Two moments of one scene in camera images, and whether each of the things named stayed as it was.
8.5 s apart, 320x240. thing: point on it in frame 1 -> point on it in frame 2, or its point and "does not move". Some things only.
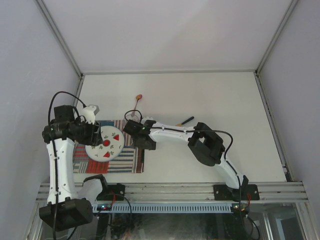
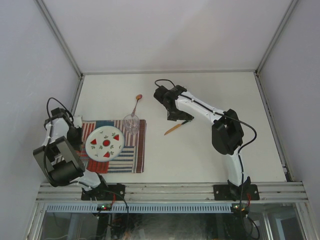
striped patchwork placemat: [130, 160] does not move
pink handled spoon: [138, 97] does not move
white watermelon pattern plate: [113, 141] does not move
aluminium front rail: [269, 191] does not move
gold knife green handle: [141, 157] -> [175, 127]
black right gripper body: [148, 146] -> [177, 115]
